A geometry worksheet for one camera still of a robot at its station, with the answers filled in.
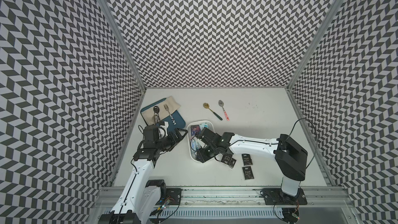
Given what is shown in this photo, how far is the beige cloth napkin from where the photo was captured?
1.03 meters

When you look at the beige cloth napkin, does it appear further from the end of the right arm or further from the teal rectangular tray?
the end of the right arm

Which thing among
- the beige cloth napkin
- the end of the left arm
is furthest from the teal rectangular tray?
the end of the left arm

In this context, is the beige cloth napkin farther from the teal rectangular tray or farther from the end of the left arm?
the end of the left arm
